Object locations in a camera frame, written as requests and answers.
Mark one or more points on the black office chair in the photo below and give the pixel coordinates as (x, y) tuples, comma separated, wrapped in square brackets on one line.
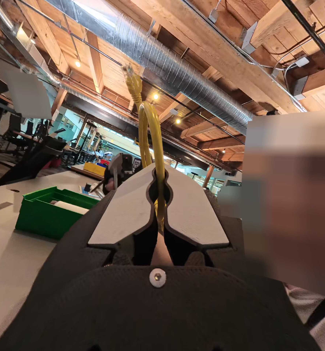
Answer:
[(33, 161)]

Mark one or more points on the black ceiling pipe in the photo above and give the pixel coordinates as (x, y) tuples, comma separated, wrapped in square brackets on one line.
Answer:
[(310, 30)]

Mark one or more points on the white top neighbouring desk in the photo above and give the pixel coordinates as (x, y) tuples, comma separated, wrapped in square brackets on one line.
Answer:
[(85, 169)]

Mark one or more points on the white plastic water bottle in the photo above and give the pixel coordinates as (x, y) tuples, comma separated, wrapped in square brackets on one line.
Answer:
[(72, 207)]

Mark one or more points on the yellow plastic bin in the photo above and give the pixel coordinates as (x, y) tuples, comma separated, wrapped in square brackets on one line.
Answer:
[(92, 167)]

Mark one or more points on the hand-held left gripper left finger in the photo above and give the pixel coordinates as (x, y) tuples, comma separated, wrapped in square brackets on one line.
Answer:
[(124, 211)]

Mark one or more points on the green plastic bin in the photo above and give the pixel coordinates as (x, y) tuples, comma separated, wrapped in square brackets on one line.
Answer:
[(41, 219)]

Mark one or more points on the person's right hand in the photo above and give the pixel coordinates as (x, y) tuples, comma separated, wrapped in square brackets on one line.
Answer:
[(109, 185)]

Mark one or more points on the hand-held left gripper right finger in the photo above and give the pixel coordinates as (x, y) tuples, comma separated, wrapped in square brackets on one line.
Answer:
[(195, 216)]

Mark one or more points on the large silver air duct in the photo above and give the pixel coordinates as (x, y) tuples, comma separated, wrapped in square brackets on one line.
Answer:
[(165, 60)]

